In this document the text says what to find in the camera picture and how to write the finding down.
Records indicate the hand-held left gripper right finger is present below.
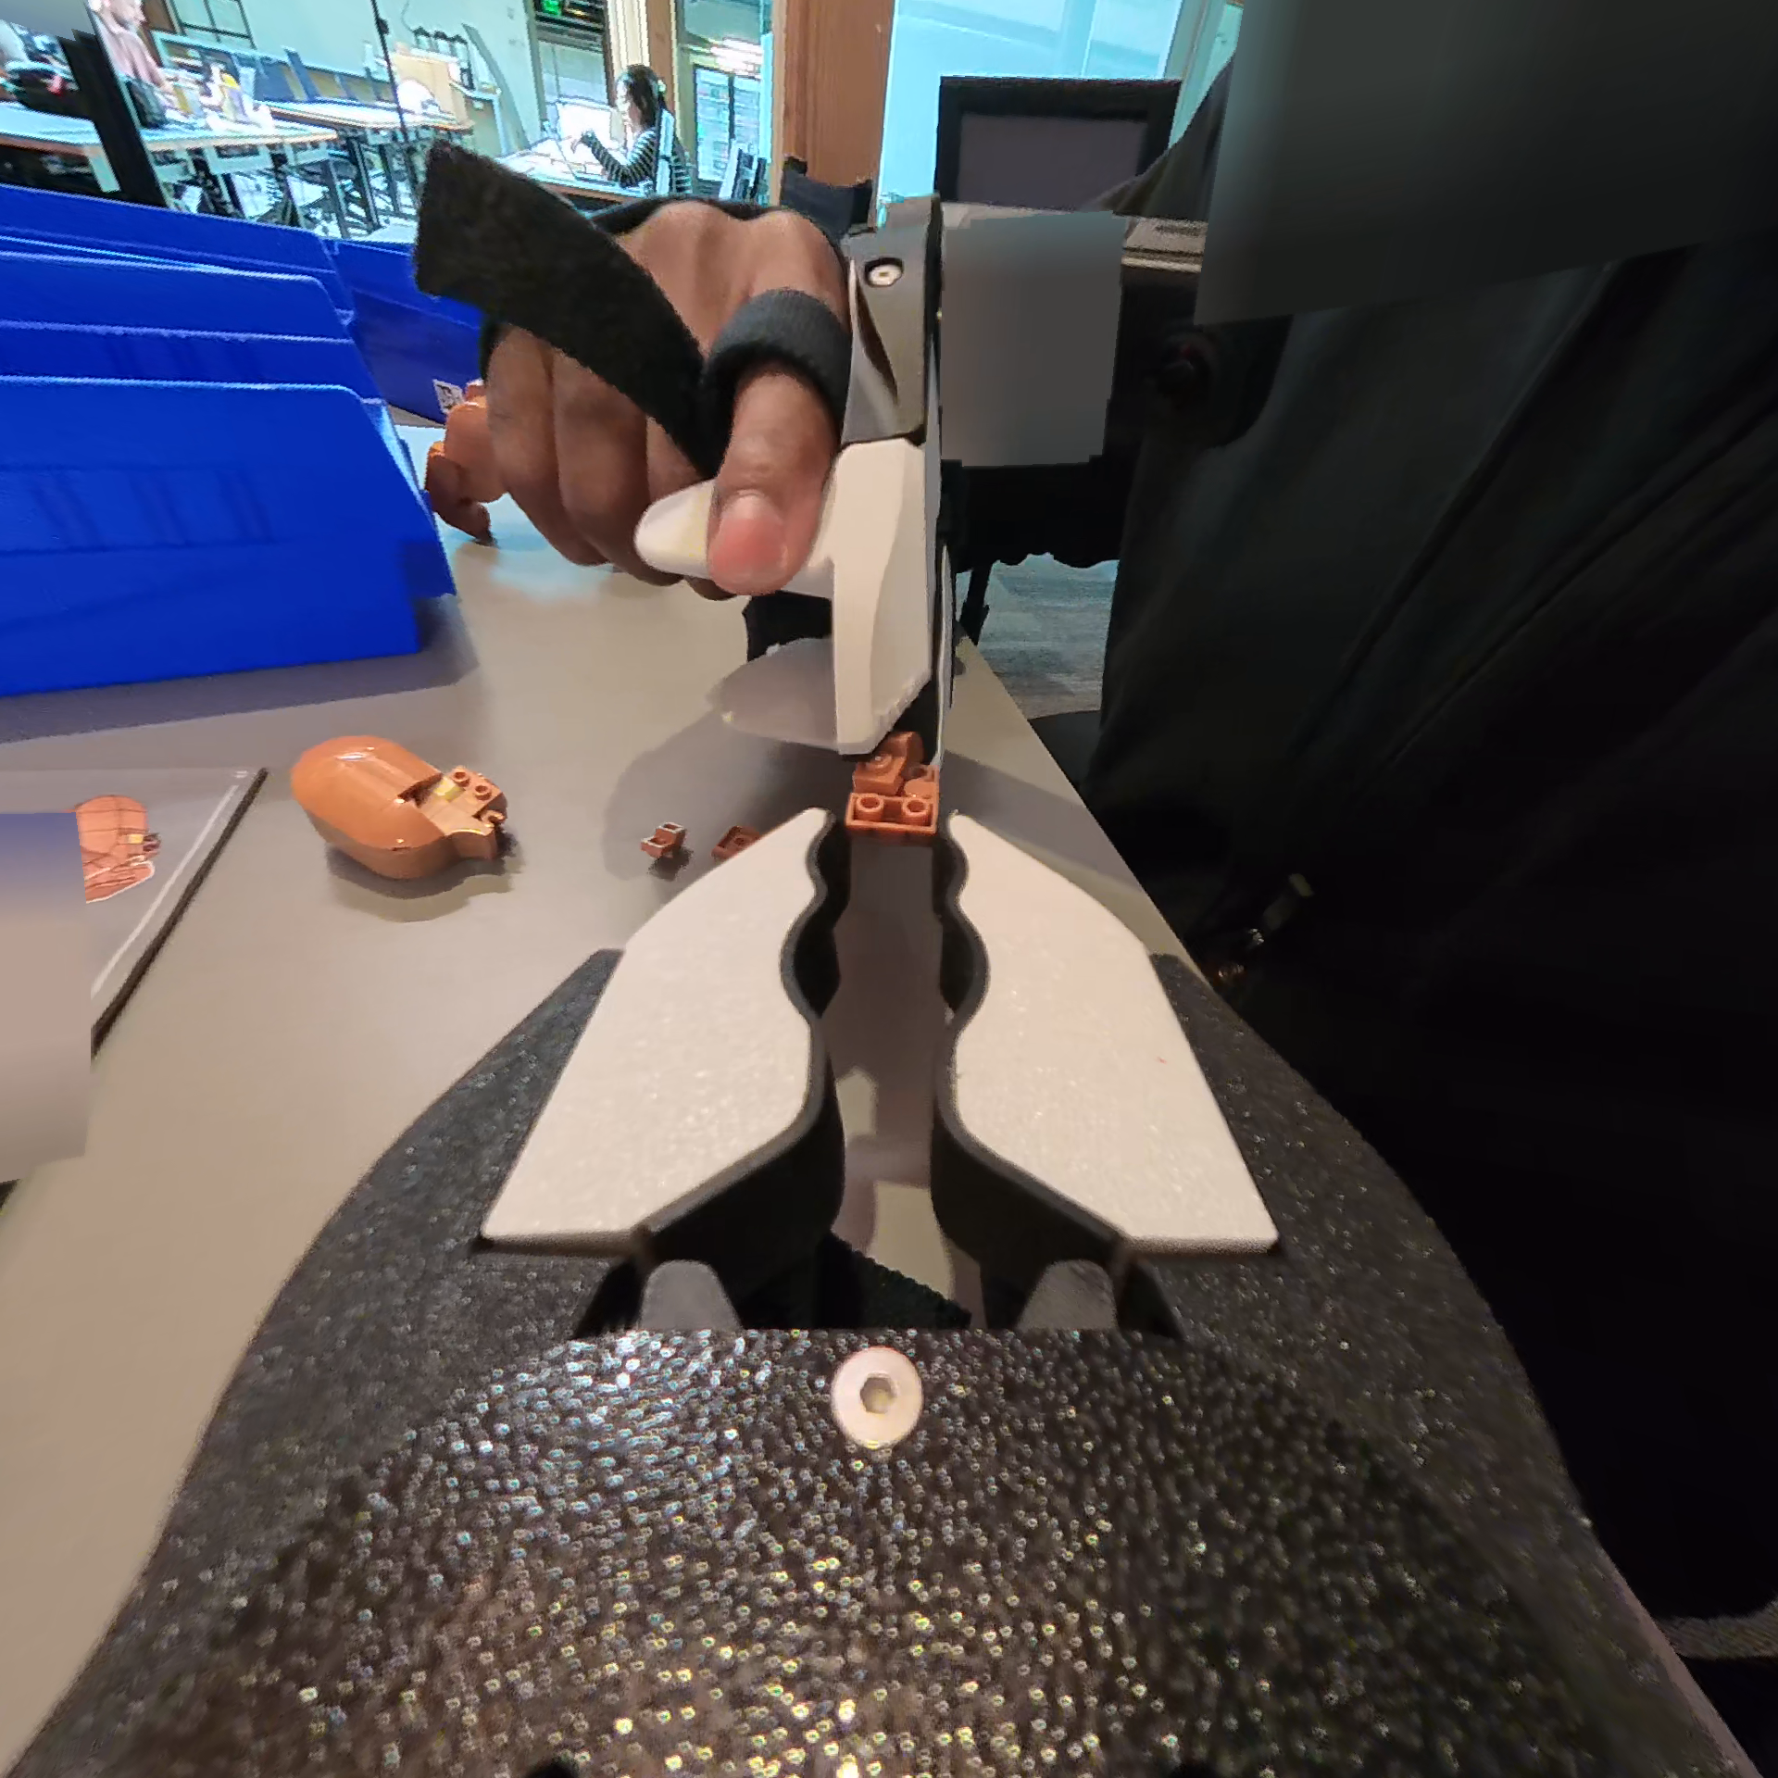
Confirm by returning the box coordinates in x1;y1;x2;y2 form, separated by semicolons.
930;815;1283;1266

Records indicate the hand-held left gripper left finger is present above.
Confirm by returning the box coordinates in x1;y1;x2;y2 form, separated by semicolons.
481;815;844;1256

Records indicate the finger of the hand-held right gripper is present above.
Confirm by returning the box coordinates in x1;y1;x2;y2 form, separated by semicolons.
830;432;941;758

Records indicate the round brown brick assembly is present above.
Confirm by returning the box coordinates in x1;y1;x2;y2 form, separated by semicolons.
290;734;512;885

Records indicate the grey desk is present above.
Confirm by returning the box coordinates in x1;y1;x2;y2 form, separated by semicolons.
0;416;1195;1778

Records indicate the black monitor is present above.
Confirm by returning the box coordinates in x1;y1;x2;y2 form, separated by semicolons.
932;75;1183;210

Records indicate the black office chair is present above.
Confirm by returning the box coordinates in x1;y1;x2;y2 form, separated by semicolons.
780;167;881;246

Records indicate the wooden beam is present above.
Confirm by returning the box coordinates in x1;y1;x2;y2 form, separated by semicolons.
780;0;897;181

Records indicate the brown and tan brick assembly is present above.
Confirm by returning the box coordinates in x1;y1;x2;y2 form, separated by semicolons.
424;389;509;543

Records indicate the grey instruction booklet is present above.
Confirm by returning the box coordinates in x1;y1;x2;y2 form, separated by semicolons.
0;763;267;1167

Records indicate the row of blue plastic bins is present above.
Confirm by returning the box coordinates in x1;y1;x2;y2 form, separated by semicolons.
0;181;498;697

